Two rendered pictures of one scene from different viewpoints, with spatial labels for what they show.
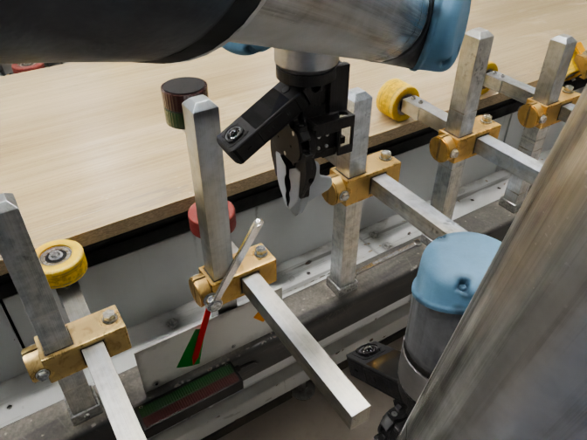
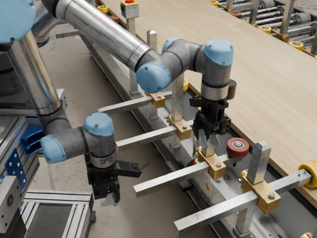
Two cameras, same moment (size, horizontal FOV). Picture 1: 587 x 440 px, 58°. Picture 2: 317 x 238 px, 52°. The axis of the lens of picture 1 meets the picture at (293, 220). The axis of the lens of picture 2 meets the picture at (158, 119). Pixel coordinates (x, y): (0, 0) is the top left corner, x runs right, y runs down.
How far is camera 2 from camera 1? 1.01 m
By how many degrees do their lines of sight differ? 74
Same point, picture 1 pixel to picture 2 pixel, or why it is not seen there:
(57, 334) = (173, 114)
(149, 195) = (248, 127)
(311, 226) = (297, 227)
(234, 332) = (199, 179)
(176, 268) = (243, 163)
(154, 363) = (183, 154)
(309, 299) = (230, 216)
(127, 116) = not seen: outside the picture
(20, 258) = (173, 86)
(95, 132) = (300, 108)
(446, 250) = (102, 114)
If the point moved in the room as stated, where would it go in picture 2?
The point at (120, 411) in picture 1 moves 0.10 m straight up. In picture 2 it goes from (149, 134) to (148, 114)
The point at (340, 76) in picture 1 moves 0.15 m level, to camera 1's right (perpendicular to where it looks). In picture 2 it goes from (214, 107) to (214, 142)
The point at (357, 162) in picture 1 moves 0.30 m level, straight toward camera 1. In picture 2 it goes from (250, 174) to (153, 156)
